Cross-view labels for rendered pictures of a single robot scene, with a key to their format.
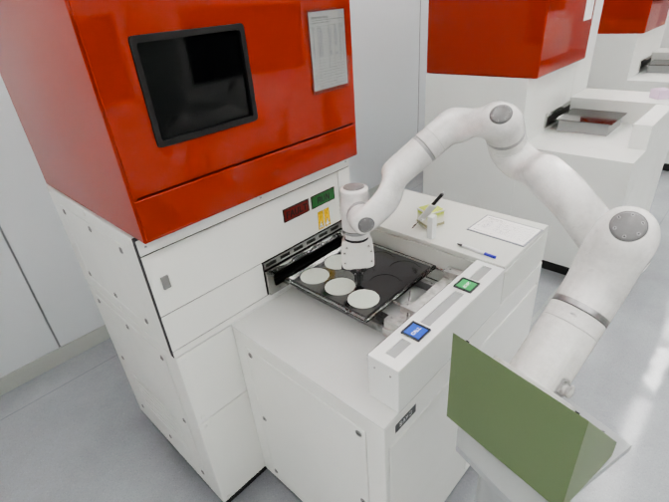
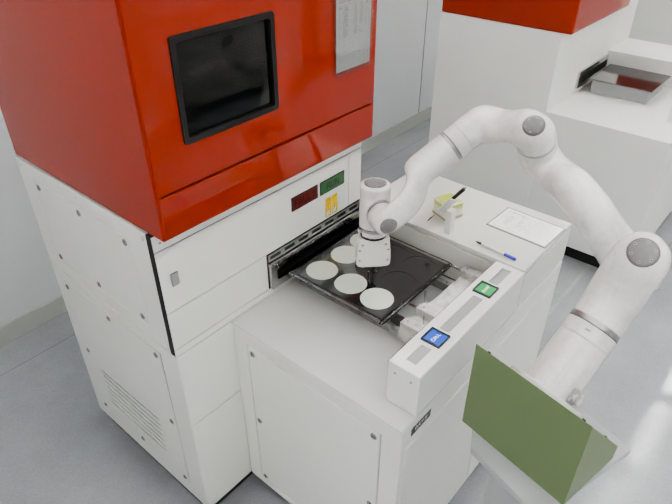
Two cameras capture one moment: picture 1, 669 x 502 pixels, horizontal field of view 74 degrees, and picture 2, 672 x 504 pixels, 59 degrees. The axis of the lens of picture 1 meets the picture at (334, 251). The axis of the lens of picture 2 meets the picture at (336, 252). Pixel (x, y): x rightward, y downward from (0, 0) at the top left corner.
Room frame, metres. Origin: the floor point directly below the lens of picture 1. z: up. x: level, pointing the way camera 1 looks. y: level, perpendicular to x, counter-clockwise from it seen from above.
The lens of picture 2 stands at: (-0.22, 0.16, 2.01)
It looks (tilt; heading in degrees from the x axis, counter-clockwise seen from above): 35 degrees down; 355
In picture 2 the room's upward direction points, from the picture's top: straight up
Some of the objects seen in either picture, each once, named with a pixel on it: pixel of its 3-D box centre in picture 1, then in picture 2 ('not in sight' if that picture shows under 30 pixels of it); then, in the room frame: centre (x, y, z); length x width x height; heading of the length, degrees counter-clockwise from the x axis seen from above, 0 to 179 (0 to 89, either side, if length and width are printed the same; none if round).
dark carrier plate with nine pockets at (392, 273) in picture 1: (359, 272); (370, 268); (1.27, -0.08, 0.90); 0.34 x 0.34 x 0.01; 44
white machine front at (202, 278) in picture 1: (269, 245); (274, 235); (1.30, 0.22, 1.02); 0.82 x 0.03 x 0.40; 134
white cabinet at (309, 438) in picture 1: (398, 377); (402, 378); (1.25, -0.21, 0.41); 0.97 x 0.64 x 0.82; 134
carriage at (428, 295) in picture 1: (428, 306); (444, 308); (1.10, -0.28, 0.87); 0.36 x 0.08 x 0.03; 134
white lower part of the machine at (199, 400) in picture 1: (240, 342); (222, 335); (1.54, 0.45, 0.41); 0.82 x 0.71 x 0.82; 134
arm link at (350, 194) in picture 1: (354, 207); (375, 204); (1.19, -0.07, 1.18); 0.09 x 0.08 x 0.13; 11
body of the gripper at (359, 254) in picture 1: (356, 249); (372, 246); (1.20, -0.07, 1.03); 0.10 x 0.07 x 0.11; 91
